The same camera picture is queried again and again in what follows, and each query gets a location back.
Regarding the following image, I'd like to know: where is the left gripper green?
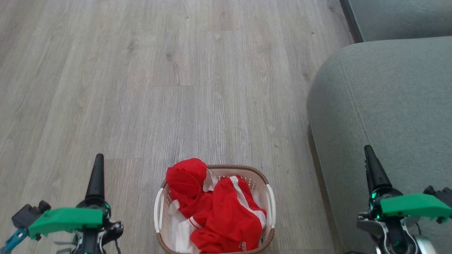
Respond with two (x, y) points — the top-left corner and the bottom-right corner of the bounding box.
(28, 153), (124, 244)

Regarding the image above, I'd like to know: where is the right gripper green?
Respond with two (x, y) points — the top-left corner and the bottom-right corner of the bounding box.
(357, 145), (452, 233)

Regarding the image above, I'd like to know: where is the red garment with white collar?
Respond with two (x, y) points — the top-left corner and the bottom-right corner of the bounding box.
(166, 158), (219, 219)

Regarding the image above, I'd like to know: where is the red basketball jersey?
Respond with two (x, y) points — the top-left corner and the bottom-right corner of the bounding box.
(190, 176), (267, 254)

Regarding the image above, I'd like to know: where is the grey-green fabric sofa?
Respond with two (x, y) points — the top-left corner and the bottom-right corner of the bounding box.
(307, 0), (452, 254)

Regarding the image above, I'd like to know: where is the white cloth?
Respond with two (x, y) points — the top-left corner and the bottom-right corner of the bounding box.
(168, 199), (202, 254)

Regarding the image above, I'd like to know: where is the white laundry basket brown rim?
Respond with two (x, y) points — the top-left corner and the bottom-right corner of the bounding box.
(154, 165), (276, 254)

